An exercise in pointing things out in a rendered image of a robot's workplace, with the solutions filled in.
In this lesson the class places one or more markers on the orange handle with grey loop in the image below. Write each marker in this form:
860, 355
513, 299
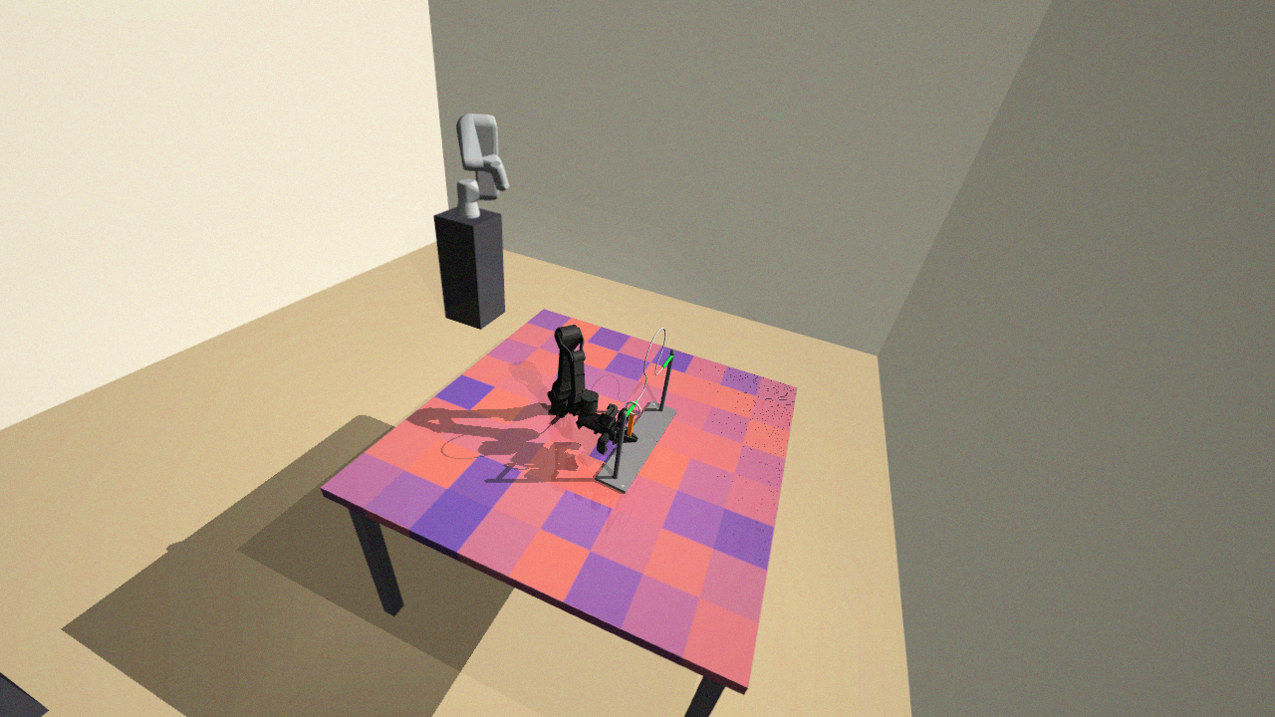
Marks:
632, 417

